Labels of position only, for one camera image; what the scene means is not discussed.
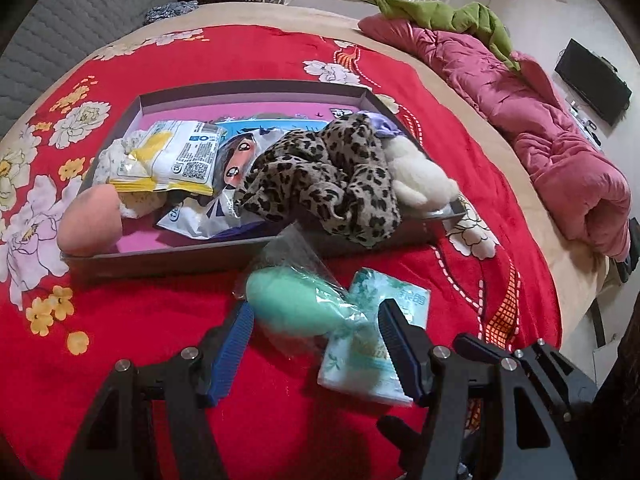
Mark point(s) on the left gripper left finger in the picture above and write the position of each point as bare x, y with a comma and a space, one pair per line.
222, 349

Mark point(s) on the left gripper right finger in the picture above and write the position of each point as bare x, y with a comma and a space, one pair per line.
410, 351

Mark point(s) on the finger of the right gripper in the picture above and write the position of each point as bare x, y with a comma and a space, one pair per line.
475, 357
407, 440

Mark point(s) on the green sponge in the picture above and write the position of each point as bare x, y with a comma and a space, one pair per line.
297, 302

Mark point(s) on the cartoon printed snack packet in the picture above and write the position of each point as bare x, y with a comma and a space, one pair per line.
215, 218

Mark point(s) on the white plush bear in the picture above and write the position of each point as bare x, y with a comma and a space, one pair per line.
419, 183

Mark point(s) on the white floral scrunchie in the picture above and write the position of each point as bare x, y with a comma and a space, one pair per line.
117, 163

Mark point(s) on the leopard print scrunchie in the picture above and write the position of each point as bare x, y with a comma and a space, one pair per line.
338, 175

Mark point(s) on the peach makeup sponge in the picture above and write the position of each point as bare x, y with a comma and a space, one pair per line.
92, 224

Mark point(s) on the yellow white wipes packet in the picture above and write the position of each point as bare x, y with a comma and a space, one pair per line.
179, 155

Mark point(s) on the pink quilted comforter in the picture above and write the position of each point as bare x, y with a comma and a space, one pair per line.
588, 197

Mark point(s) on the grey cardboard box tray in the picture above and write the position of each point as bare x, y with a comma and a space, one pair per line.
237, 253

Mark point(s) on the green blanket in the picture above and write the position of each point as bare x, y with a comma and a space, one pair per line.
474, 19

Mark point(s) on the blue patterned cloth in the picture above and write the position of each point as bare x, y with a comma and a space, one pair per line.
169, 10

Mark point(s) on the grey quilted headboard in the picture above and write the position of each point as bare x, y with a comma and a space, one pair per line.
42, 39

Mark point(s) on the black wall television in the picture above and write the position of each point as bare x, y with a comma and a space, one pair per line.
594, 81

